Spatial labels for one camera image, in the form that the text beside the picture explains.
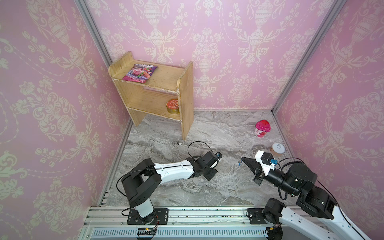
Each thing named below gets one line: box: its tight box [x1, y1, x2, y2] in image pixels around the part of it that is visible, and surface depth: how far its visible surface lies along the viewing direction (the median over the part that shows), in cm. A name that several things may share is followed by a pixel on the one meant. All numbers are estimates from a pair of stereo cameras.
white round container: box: [270, 143, 286, 154], surface depth 96 cm
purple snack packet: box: [122, 63, 159, 83], surface depth 77 cm
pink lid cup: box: [254, 119, 271, 138], surface depth 101 cm
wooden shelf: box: [108, 51, 194, 141], surface depth 84 cm
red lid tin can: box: [166, 98, 180, 115], surface depth 92 cm
